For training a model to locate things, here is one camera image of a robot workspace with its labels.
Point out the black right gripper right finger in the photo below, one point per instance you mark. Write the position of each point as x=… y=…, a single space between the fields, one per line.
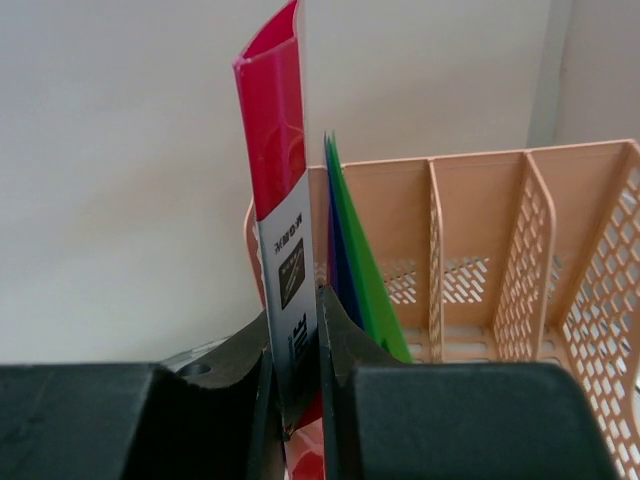
x=385 y=419

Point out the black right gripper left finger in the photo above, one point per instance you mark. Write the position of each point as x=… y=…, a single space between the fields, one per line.
x=212 y=419

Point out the blue clip file folder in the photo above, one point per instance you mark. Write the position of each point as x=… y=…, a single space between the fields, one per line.
x=339 y=271

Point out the green clip file folder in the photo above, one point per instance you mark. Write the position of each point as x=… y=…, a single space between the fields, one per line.
x=378 y=315

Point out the magenta clip file folder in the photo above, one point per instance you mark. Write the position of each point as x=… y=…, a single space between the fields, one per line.
x=269 y=83

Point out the peach plastic file organizer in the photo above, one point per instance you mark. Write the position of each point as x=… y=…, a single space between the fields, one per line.
x=517 y=255

